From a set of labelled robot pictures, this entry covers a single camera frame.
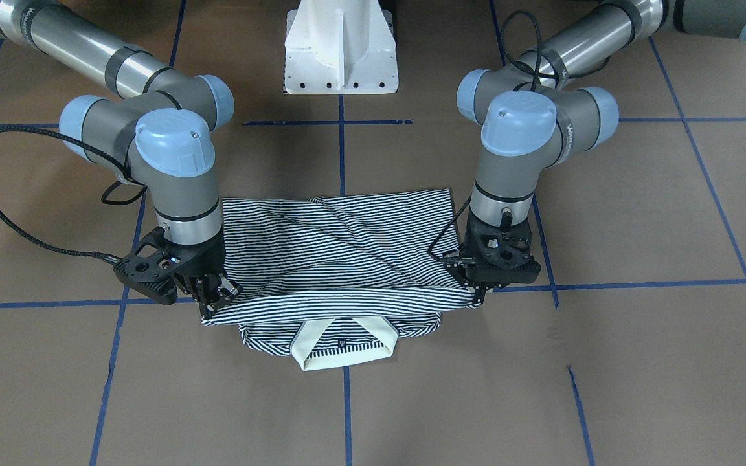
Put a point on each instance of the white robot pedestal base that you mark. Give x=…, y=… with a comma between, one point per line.
x=341, y=47

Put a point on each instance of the left grey silver robot arm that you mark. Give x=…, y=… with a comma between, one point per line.
x=529, y=122

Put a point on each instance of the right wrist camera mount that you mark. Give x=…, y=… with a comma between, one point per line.
x=149, y=269

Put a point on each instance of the navy white striped polo shirt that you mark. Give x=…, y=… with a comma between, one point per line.
x=338, y=281

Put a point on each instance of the right grey silver robot arm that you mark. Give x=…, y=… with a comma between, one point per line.
x=156, y=136

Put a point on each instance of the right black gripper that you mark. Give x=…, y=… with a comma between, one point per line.
x=202, y=264

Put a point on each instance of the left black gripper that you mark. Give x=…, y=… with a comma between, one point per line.
x=472, y=279

